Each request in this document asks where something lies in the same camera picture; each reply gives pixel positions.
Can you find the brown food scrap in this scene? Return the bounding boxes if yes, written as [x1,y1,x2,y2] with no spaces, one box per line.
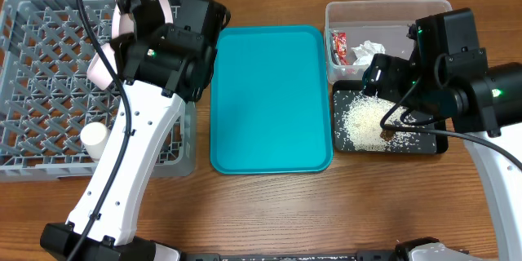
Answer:
[380,130,390,140]

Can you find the white rice grains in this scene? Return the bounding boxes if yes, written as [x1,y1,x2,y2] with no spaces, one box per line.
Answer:
[334,89,427,153]

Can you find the white ceramic cup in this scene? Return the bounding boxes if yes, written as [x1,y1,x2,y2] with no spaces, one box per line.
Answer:
[80,122,110,162]

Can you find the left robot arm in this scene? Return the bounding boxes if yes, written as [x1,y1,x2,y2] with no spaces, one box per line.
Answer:
[40,0,231,260]

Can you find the red snack wrapper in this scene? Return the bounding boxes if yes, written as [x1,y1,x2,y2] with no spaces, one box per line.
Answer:
[331,31,349,66]

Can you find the black rectangular tray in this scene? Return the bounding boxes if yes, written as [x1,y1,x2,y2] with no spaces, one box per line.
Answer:
[332,79,449,155]

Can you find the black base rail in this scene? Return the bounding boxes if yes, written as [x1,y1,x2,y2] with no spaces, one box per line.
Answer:
[134,236,490,261]

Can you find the grey plastic dish rack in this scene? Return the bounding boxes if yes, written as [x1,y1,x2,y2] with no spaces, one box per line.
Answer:
[0,0,201,183]

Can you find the clear plastic waste bin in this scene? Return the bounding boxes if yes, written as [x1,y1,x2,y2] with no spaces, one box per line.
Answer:
[324,0,452,84]

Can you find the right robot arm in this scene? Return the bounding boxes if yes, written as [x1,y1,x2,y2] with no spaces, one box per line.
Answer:
[362,49,521,260]

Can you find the small pink saucer plate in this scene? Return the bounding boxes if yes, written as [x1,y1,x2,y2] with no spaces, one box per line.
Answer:
[86,43,118,91]

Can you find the large white round plate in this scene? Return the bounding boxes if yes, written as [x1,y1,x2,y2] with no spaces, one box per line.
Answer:
[110,0,173,47]

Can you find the white napkin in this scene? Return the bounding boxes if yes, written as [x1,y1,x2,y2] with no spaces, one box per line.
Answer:
[352,40,386,66]

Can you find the teal plastic tray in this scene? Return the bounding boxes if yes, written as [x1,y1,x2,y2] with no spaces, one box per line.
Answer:
[210,25,334,175]

